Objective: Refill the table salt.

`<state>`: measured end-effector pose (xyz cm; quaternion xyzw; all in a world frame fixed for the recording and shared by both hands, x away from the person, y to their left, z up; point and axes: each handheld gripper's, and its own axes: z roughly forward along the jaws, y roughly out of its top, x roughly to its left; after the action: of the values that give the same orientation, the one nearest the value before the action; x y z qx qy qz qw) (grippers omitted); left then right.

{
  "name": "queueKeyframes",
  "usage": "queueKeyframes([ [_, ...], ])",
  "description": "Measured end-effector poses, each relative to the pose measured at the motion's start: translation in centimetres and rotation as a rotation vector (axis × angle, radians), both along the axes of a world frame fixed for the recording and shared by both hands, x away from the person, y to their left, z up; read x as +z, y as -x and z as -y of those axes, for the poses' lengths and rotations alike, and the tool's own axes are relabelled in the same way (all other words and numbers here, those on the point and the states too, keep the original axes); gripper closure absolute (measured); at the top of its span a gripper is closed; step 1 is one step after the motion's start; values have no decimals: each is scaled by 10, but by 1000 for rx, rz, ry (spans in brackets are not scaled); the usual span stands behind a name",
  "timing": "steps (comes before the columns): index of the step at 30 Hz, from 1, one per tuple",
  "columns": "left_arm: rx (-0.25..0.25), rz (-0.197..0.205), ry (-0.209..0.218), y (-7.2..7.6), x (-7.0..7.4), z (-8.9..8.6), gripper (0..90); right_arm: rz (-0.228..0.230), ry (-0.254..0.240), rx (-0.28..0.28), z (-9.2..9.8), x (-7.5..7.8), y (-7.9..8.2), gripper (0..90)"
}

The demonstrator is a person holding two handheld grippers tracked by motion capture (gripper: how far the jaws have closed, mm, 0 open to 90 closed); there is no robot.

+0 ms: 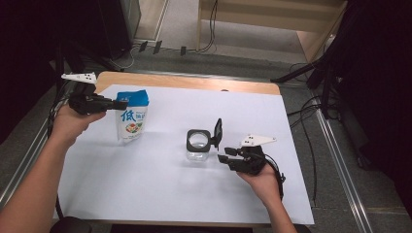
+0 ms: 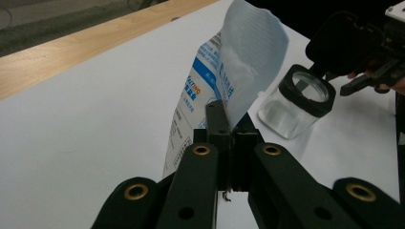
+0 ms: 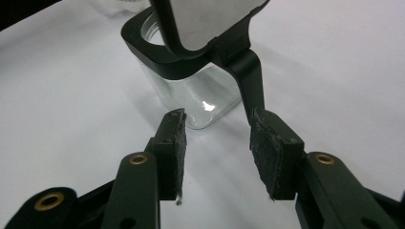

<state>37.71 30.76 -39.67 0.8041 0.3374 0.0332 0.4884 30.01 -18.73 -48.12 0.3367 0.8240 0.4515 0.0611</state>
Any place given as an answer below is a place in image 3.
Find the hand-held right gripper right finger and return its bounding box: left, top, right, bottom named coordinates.
left=248, top=108, right=306, bottom=202

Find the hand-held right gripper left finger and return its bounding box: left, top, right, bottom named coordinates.
left=144, top=108, right=188, bottom=206

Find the glass jar with black lid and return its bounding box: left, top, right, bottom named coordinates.
left=120, top=0, right=271, bottom=131

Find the white paper sheet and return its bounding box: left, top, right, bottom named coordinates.
left=0, top=0, right=405, bottom=229

